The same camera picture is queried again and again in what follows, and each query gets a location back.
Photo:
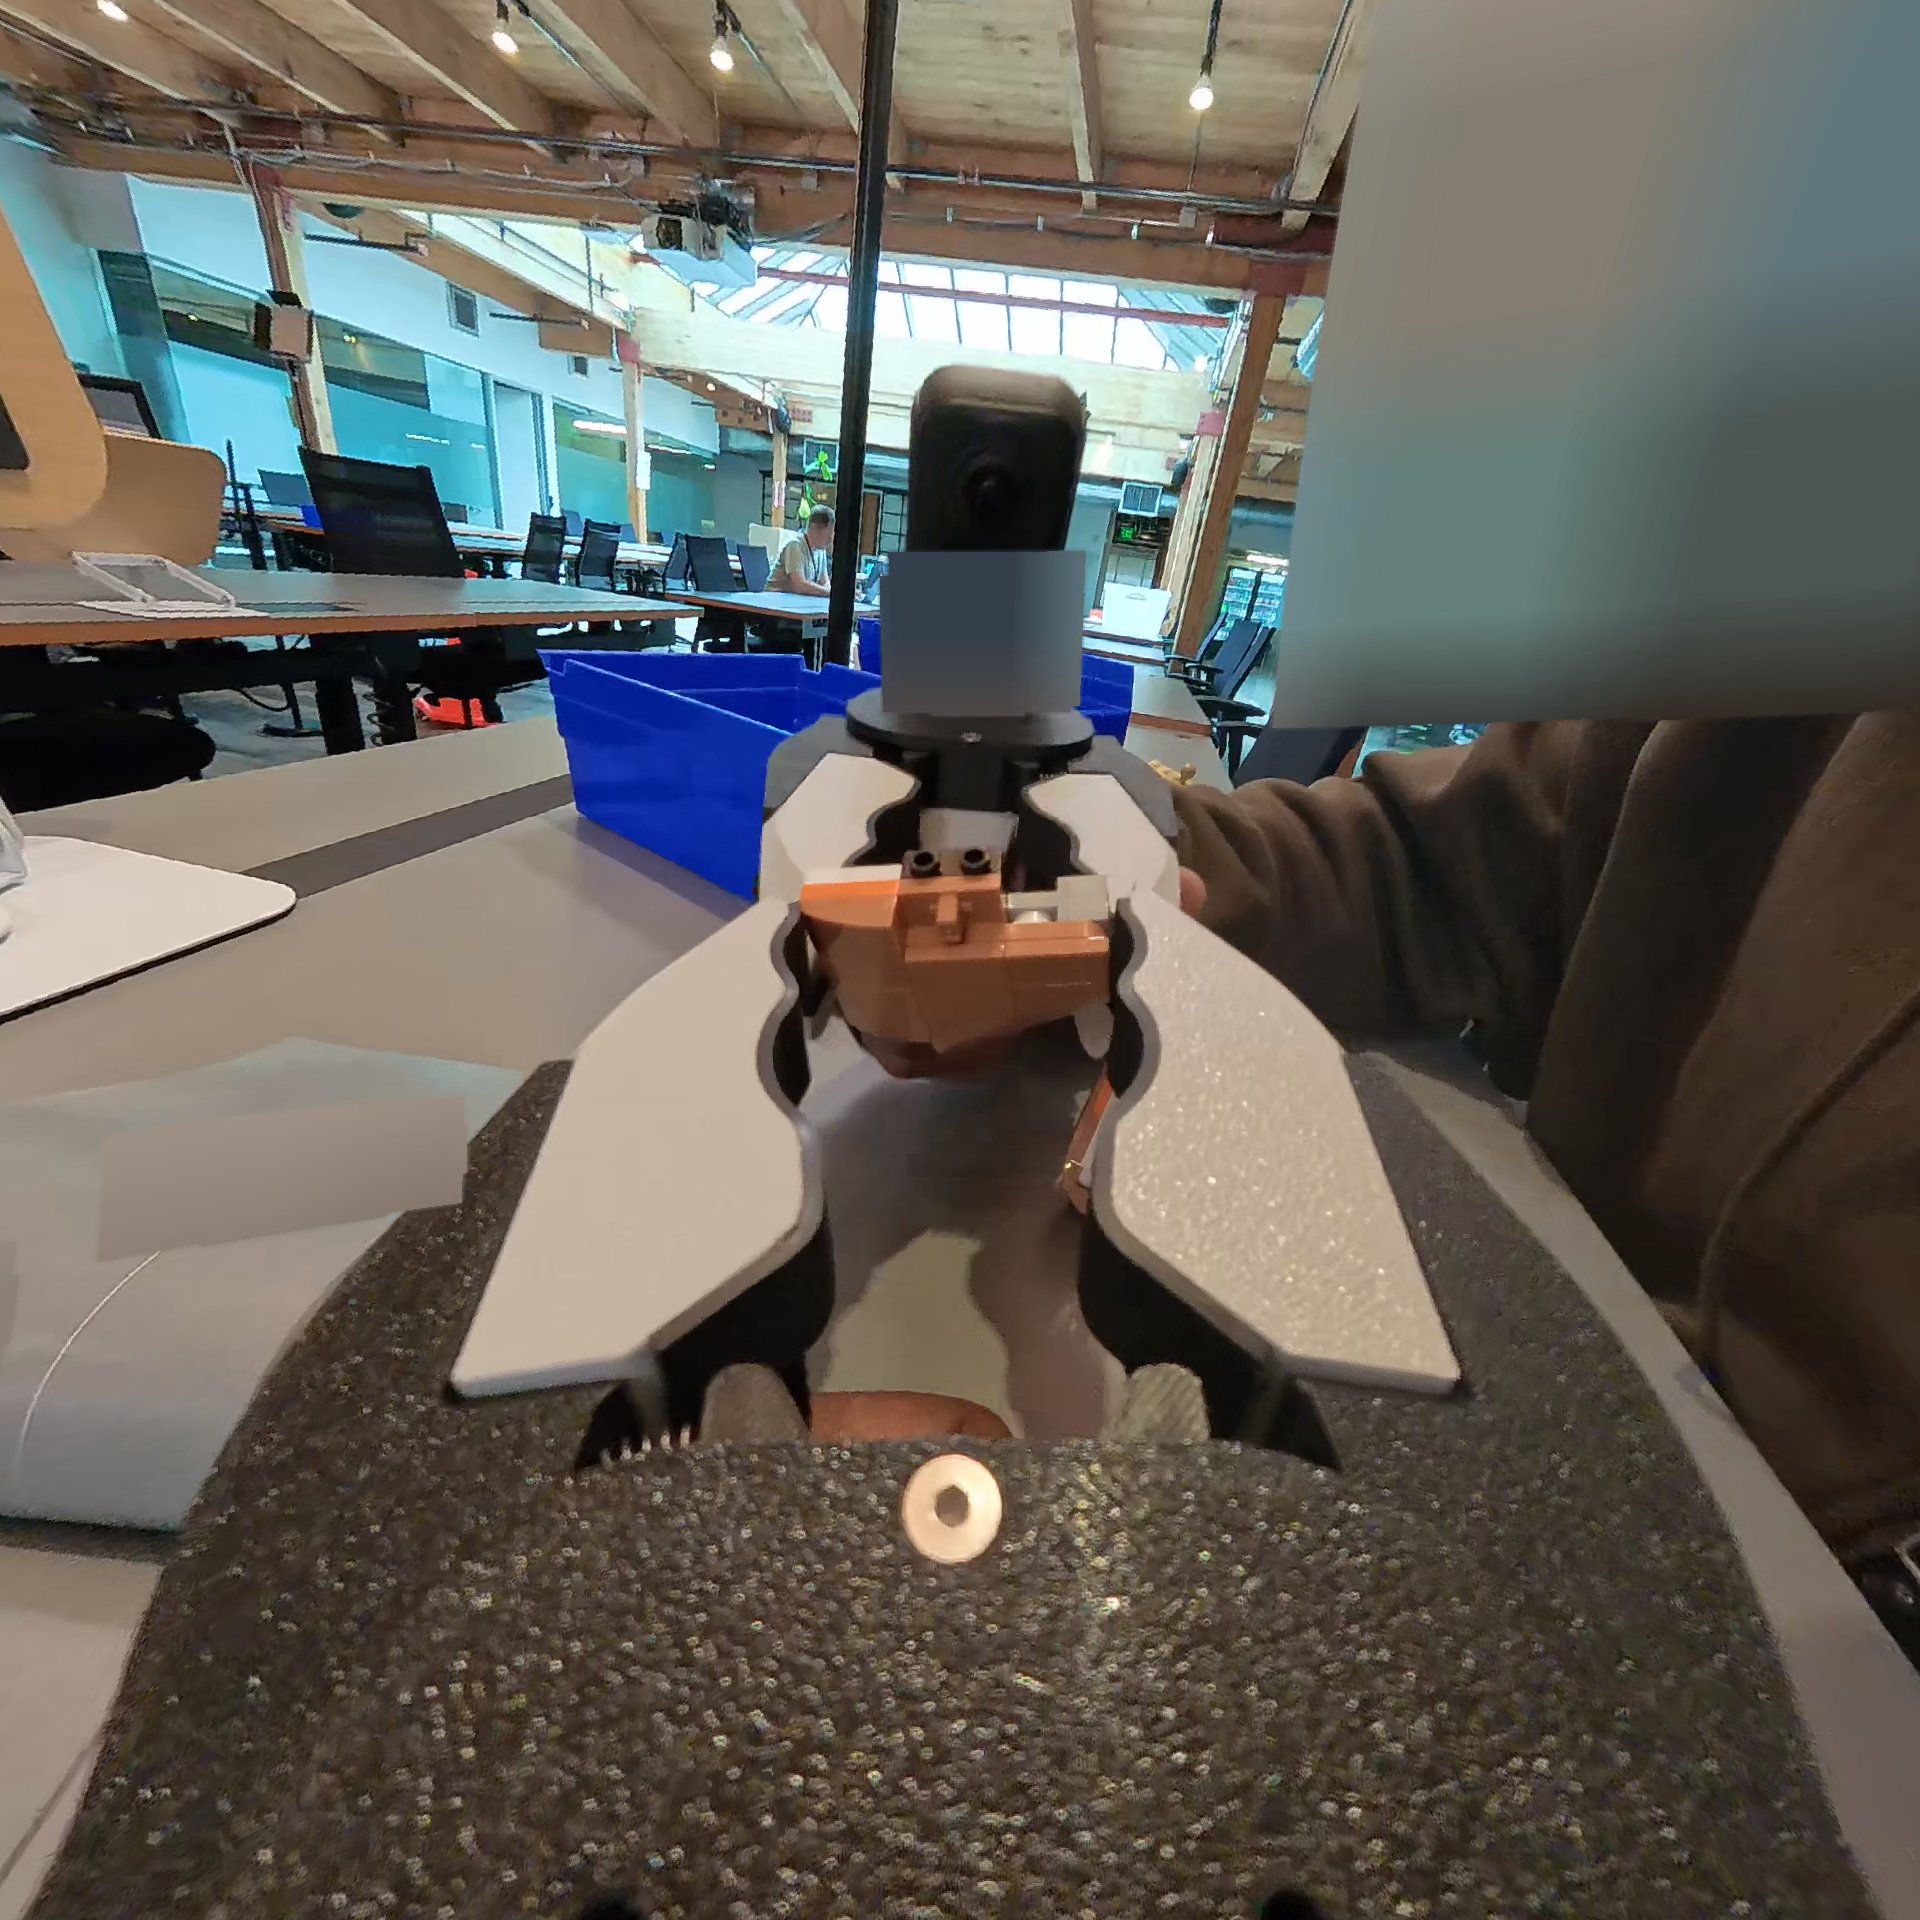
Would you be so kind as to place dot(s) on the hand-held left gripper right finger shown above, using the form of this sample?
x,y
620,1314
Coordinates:
x,y
1276,1201

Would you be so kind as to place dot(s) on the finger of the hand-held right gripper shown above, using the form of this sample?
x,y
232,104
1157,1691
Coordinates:
x,y
818,825
1119,833

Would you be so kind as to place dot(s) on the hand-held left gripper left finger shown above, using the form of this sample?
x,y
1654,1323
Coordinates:
x,y
645,1201

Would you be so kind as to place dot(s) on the blue plastic bin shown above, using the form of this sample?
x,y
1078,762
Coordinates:
x,y
661,764
1103,691

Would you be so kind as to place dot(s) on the brown toy brick assembly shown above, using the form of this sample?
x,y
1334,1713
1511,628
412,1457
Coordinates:
x,y
961,961

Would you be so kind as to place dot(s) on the person's right hand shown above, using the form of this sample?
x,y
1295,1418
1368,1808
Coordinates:
x,y
1193,891

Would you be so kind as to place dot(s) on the black mesh chair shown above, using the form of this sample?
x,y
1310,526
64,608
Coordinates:
x,y
1230,691

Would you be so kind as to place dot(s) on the black boom pole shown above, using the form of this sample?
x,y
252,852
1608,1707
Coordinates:
x,y
868,300

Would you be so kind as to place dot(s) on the flat brown brick tile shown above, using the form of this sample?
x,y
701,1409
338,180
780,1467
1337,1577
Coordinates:
x,y
1088,1148

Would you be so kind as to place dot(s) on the row of black office chairs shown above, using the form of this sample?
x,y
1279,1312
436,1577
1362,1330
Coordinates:
x,y
645,552

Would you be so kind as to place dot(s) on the ceiling projector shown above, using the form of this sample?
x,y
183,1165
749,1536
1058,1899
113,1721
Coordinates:
x,y
698,234

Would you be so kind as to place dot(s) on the red shoes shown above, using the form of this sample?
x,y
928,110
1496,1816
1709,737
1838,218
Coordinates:
x,y
457,709

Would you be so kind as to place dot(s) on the long brown-edged table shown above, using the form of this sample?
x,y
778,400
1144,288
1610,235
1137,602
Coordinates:
x,y
375,598

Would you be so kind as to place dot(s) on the person's brown jacket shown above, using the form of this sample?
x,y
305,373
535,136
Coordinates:
x,y
1770,1125

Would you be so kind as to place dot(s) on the open grey booklet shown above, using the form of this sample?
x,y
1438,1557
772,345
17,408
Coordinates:
x,y
149,1349

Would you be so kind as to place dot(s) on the white stand with flat base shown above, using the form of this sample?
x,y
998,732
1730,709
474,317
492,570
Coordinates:
x,y
136,915

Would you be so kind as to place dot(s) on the plywood chair back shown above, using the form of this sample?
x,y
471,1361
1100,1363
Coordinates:
x,y
119,480

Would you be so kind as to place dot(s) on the wooden post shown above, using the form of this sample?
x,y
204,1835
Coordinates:
x,y
1230,464

